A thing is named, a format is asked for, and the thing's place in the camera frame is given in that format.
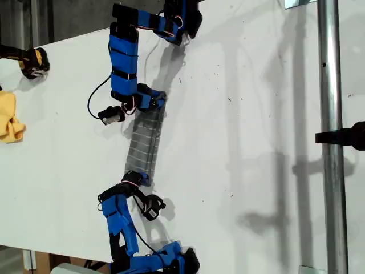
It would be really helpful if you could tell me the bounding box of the grey striped towel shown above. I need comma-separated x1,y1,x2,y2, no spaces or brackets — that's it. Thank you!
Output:
124,98,168,188

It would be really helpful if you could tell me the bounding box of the white plastic container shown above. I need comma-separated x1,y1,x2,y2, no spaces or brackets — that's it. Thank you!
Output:
50,262,111,274

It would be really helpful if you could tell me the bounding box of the black yellow power drill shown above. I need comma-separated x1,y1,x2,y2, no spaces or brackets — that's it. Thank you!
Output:
0,44,51,80

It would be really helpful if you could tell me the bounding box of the brown cardboard box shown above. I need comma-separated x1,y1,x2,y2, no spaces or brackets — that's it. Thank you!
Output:
21,249,112,274

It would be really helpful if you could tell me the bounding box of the white table leg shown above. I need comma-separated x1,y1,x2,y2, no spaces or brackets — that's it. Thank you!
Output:
22,249,38,271

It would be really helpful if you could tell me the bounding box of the yellow cloth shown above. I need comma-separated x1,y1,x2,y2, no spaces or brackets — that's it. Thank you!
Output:
0,90,27,143

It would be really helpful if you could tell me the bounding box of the black camera stalk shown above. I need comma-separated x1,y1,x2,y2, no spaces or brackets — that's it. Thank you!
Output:
132,188,149,215

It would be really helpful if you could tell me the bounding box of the black camera box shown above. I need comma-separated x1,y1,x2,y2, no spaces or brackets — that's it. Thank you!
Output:
141,195,167,222
98,105,126,127

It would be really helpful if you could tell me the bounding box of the black camera cable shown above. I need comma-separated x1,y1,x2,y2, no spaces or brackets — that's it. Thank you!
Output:
131,222,169,274
87,72,112,119

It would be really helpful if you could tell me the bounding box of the steel post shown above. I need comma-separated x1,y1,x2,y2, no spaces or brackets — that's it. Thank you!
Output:
317,0,350,274

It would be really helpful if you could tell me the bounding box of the black post clamp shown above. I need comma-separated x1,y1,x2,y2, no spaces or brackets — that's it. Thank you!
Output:
314,121,365,151

